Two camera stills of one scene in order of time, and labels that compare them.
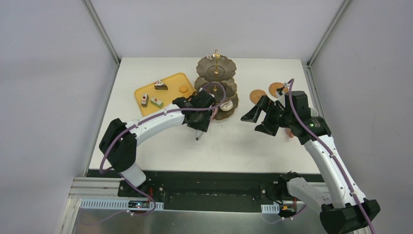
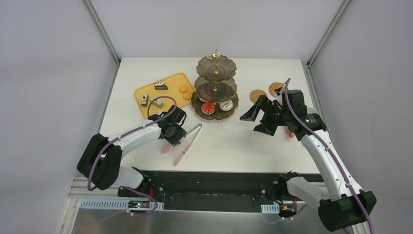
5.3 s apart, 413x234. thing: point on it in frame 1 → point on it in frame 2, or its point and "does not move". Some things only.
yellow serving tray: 158,95 does not move
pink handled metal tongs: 198,133 → 187,147
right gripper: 268,114 does not move
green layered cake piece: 157,102 does not move
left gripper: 200,124 → 176,138
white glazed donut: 226,106 does not move
